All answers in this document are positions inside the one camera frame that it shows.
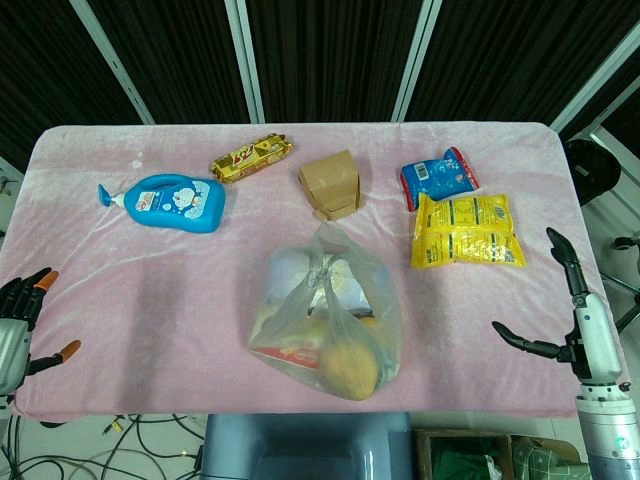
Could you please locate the blue snack packet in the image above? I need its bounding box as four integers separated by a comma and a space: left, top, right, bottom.
399, 146, 481, 212

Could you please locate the black chair base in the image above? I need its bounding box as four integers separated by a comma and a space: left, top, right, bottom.
599, 234, 640, 334

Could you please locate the blue pump lotion bottle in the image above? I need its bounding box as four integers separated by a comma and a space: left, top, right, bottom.
97, 173, 227, 235

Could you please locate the black floor cable bundle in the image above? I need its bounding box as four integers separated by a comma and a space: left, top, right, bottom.
0, 412, 206, 480

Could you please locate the black curtain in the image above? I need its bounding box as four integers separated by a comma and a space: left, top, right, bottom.
0, 0, 640, 166

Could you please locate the white frame post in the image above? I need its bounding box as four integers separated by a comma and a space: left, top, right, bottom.
392, 0, 444, 124
547, 24, 640, 130
69, 0, 156, 125
224, 0, 266, 124

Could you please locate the wooden crate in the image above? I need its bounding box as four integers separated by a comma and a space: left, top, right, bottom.
412, 428, 516, 480

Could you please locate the pink table cloth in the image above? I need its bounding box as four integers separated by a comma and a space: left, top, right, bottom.
9, 122, 630, 421

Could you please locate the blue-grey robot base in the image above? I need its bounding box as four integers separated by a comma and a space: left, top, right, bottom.
197, 412, 416, 480

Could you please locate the black round stool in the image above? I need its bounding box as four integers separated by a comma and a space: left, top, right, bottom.
563, 138, 623, 205

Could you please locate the brown cardboard box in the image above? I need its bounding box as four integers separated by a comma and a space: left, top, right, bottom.
298, 148, 365, 222

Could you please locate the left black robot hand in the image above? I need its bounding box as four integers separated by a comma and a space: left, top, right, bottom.
0, 268, 82, 396

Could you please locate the clear plastic grocery bag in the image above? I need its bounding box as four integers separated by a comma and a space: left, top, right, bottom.
247, 222, 404, 401

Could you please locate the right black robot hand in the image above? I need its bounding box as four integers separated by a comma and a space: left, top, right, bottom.
492, 227, 629, 386

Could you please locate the yellow snack packet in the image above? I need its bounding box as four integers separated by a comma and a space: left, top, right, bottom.
409, 193, 528, 270

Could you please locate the white printed carton box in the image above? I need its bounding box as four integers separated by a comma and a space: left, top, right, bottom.
252, 344, 321, 374

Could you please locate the gold biscuit packet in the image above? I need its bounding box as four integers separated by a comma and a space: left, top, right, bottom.
208, 132, 295, 185

